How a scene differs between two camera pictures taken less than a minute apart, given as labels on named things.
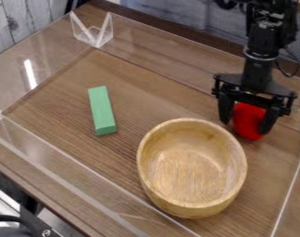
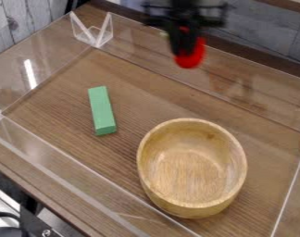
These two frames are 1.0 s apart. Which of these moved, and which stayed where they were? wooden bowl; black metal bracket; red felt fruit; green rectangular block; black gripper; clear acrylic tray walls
Moved: red felt fruit; black gripper
Stayed: wooden bowl; green rectangular block; clear acrylic tray walls; black metal bracket
